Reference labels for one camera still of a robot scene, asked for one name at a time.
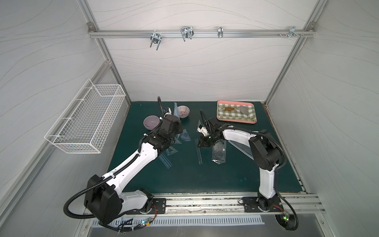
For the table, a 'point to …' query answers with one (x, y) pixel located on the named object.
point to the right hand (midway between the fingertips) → (197, 145)
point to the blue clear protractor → (184, 135)
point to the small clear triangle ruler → (176, 141)
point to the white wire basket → (86, 119)
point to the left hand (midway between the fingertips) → (177, 121)
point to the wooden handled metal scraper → (242, 108)
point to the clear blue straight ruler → (165, 160)
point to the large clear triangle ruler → (171, 150)
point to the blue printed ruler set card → (175, 110)
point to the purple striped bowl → (183, 111)
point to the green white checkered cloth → (236, 114)
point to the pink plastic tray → (238, 103)
